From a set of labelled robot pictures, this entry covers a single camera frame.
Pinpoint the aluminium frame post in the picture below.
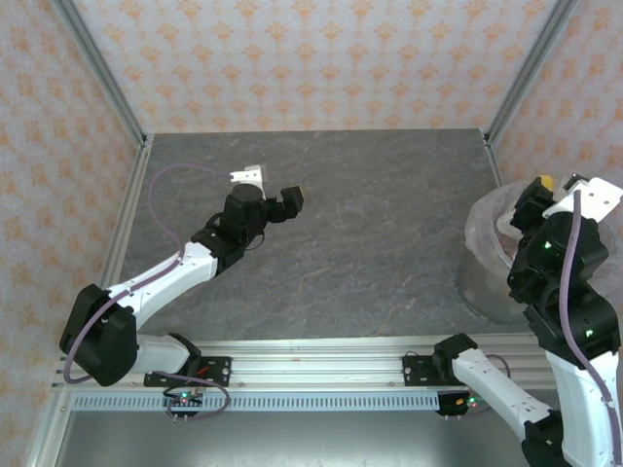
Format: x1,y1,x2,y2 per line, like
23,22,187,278
51,0,148,147
486,0,581,145

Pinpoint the grey slotted cable duct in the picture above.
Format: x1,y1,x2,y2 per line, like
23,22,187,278
70,392,442,413

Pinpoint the grey metal lower shelf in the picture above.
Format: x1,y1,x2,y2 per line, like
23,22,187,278
51,411,527,467

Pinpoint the aluminium frame leg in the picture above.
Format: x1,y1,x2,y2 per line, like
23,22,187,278
23,388,74,467

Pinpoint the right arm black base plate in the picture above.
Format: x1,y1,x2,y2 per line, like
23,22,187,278
401,353,442,389

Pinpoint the aluminium table side rail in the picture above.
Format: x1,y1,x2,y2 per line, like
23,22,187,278
483,129,507,191
99,134,156,293

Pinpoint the aluminium front mounting rail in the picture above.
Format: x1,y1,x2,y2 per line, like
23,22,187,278
51,340,556,390

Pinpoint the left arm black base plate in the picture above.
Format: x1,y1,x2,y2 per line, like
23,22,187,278
144,356,234,389

